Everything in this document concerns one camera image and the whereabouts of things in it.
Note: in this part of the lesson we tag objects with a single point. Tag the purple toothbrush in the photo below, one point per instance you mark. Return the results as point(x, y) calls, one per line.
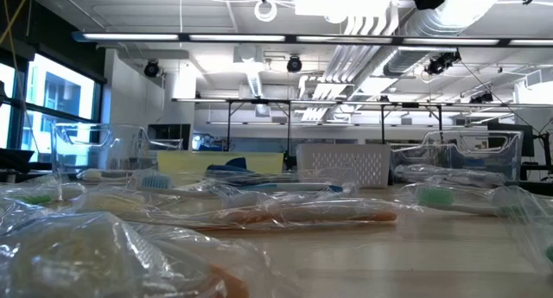
point(475, 180)
point(432, 172)

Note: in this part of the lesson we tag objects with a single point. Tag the blue plastic scoop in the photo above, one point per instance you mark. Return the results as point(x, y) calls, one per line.
point(235, 163)

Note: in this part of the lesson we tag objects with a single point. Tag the clear plastic bin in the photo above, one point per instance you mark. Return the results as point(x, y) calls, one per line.
point(108, 147)
point(497, 155)

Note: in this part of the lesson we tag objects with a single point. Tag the black monitor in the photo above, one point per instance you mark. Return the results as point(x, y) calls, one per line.
point(168, 136)
point(528, 142)

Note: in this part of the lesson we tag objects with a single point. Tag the white perforated plastic basket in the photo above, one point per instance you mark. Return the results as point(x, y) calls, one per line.
point(345, 164)

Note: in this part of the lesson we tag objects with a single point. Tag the long ceiling light strip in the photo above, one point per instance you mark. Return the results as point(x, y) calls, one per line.
point(237, 37)

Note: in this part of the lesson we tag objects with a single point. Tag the yellow plastic bin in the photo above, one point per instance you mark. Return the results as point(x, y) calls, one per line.
point(263, 162)

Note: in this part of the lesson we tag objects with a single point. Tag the window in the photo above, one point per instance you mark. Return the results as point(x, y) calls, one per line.
point(60, 95)

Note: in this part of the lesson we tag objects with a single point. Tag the black ceiling camera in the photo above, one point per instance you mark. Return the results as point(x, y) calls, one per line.
point(151, 69)
point(294, 65)
point(436, 65)

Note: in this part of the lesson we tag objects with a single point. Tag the silver ventilation duct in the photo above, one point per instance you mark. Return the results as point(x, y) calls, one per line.
point(402, 61)

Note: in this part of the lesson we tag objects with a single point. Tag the distant black workstation frame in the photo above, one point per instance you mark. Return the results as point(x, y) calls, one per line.
point(259, 101)

